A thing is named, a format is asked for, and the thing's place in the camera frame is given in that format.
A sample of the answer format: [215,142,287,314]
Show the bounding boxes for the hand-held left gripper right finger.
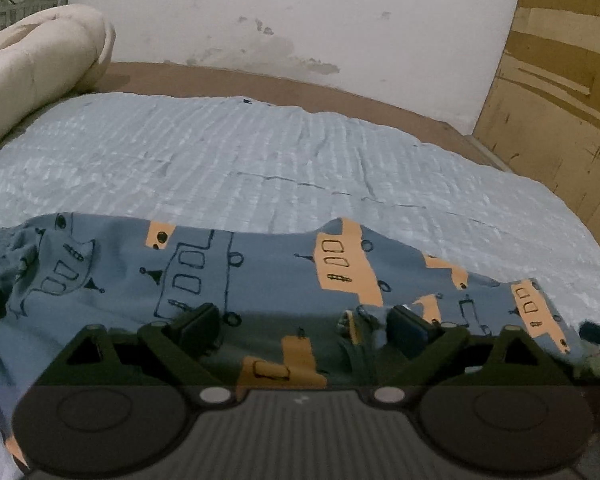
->
[374,305,576,406]

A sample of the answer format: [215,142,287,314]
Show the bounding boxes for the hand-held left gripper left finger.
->
[30,303,237,407]

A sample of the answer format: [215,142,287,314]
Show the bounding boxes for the blue pants with orange print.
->
[0,212,588,478]

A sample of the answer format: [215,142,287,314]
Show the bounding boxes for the light blue bed quilt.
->
[0,92,600,480]

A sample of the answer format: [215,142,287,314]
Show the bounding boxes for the plywood board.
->
[472,0,600,256]

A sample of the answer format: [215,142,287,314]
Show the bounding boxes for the brown bed base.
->
[75,61,511,173]

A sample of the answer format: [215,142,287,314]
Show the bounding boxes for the rolled cream comforter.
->
[0,4,117,158]

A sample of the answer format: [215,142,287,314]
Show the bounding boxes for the grey metal bed rail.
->
[470,134,513,173]

